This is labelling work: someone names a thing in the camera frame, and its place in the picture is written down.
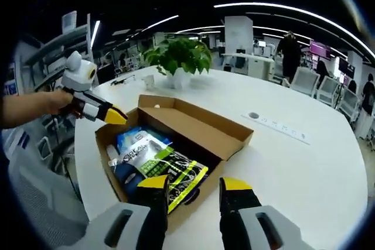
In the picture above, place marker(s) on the green potted plant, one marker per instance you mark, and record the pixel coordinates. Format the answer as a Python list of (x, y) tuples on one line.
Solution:
[(178, 56)]

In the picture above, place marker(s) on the purple wall screen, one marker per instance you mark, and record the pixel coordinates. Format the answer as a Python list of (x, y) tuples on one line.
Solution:
[(319, 48)]

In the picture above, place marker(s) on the small clear cup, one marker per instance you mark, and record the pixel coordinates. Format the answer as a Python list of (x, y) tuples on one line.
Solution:
[(148, 81)]

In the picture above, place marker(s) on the metal storage shelf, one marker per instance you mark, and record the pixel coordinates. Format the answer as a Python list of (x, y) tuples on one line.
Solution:
[(58, 48)]

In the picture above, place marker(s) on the dark blue round item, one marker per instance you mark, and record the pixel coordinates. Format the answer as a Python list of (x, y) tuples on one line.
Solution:
[(126, 174)]

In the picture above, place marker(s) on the silver green printed packet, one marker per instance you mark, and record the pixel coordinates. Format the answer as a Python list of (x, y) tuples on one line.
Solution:
[(164, 162)]

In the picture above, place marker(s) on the blue white pouch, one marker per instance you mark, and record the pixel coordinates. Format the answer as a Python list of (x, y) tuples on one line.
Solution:
[(129, 136)]

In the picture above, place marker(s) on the brown cardboard shoe box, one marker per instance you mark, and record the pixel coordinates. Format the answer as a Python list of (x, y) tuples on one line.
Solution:
[(205, 127)]

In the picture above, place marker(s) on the small black object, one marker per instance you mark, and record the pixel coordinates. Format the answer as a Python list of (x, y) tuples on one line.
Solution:
[(121, 81)]

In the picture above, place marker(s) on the person's left hand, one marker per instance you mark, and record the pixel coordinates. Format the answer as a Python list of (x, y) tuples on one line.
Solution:
[(55, 102)]

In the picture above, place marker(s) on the white mesh office chair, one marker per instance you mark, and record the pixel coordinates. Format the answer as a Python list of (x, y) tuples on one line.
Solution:
[(38, 203)]

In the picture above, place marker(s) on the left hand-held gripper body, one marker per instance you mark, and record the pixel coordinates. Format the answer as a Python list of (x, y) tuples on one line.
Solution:
[(77, 75)]

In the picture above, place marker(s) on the table power socket strip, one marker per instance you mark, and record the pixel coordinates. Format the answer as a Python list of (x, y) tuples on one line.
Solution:
[(275, 127)]

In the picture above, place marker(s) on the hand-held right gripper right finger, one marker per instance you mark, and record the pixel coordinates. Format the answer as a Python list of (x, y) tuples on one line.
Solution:
[(240, 209)]

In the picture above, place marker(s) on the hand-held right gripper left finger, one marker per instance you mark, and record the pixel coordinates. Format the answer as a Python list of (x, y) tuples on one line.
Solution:
[(140, 217)]

